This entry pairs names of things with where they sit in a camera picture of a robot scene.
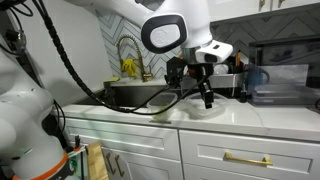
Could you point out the yellow glove on faucet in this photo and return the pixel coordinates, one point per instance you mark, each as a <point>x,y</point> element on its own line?
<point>128,66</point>

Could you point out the large clear plastic lunchbox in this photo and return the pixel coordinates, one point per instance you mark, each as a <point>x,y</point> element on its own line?
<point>196,107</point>

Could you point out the stainless steel sink basin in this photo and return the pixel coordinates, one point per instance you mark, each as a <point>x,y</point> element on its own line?
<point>127,96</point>

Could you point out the gold drawer handle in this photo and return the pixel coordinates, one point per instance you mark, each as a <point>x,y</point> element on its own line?
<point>266,161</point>

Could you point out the yellow green sponge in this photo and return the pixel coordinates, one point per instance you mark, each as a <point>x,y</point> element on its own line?
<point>111,80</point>

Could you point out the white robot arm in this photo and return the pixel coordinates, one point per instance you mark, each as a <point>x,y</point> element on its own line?
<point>26,148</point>

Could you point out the clear water filter pitcher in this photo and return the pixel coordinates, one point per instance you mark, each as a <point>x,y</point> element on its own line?
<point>285,71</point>

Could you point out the small clear plastic lunchbox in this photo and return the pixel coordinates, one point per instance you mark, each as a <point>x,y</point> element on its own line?
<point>159,103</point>

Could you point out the steel dish drying rack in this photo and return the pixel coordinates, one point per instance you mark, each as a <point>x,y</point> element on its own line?
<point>227,84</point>

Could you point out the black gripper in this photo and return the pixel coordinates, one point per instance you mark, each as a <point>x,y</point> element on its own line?
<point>178,68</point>

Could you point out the wooden cutting board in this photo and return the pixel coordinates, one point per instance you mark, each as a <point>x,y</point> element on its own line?
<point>96,164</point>

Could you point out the white upper cabinet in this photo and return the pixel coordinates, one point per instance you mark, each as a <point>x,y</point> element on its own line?
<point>228,9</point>

